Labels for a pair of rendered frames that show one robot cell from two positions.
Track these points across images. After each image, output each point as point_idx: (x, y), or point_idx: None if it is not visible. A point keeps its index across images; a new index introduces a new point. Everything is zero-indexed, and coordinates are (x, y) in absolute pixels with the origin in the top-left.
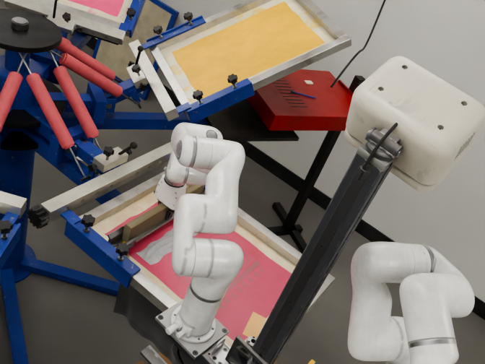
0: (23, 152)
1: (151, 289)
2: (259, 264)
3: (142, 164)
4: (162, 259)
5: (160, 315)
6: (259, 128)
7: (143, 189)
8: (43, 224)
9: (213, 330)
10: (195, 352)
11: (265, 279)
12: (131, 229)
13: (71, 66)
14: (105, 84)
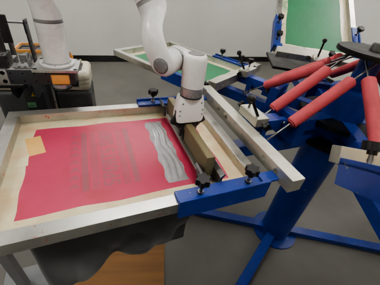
0: (305, 148)
1: (120, 106)
2: (82, 189)
3: (250, 134)
4: (145, 129)
5: (79, 60)
6: None
7: (224, 139)
8: None
9: (40, 63)
10: (41, 58)
11: (60, 183)
12: (168, 98)
13: (362, 87)
14: (369, 121)
